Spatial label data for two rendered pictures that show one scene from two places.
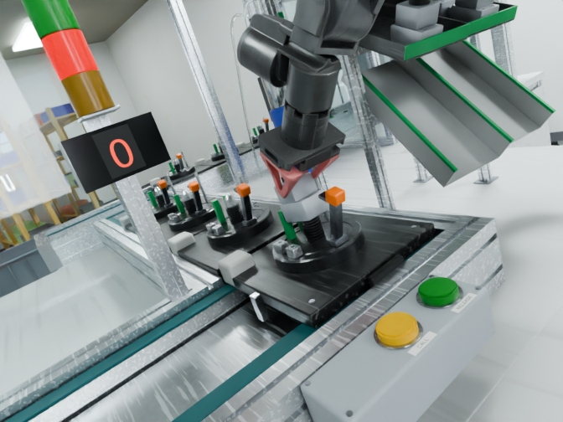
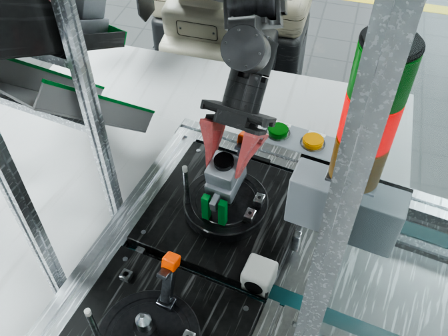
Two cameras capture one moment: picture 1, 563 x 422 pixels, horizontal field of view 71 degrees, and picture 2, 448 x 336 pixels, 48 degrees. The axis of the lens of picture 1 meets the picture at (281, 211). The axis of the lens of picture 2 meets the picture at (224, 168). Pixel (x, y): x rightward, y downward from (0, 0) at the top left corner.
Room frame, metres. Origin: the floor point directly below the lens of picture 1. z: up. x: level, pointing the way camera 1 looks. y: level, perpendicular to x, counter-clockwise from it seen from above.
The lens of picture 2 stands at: (0.86, 0.38, 1.63)
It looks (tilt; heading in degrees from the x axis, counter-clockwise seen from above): 48 degrees down; 234
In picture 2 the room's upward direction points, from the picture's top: straight up
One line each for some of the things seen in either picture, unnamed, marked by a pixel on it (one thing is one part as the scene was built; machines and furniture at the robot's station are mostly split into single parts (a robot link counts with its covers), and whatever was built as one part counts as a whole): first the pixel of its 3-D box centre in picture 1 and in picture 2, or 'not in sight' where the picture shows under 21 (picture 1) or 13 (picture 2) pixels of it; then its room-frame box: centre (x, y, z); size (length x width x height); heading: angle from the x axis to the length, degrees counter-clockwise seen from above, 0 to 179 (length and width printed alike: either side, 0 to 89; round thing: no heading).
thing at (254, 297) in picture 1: (259, 306); (296, 241); (0.50, 0.07, 0.95); 0.01 x 0.01 x 0.04; 30
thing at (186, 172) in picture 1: (177, 167); not in sight; (1.86, 0.38, 1.01); 0.24 x 0.24 x 0.13; 30
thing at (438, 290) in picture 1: (438, 294); (278, 132); (0.36, -0.13, 0.96); 0.04 x 0.04 x 0.02
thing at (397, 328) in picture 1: (397, 331); (313, 142); (0.33, -0.07, 0.96); 0.04 x 0.04 x 0.02
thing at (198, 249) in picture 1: (234, 211); (145, 330); (0.78, 0.09, 1.01); 0.24 x 0.24 x 0.13; 30
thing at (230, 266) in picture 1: (237, 268); (259, 275); (0.59, 0.10, 0.97); 0.05 x 0.05 x 0.04; 30
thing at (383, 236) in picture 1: (321, 254); (225, 210); (0.56, -0.04, 0.96); 0.24 x 0.24 x 0.02; 30
